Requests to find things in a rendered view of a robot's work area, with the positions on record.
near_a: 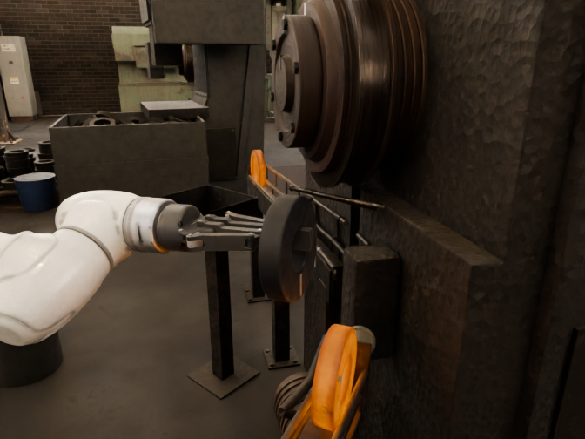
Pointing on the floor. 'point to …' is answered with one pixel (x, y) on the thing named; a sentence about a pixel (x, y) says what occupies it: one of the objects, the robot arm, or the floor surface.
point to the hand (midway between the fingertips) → (288, 237)
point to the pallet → (14, 166)
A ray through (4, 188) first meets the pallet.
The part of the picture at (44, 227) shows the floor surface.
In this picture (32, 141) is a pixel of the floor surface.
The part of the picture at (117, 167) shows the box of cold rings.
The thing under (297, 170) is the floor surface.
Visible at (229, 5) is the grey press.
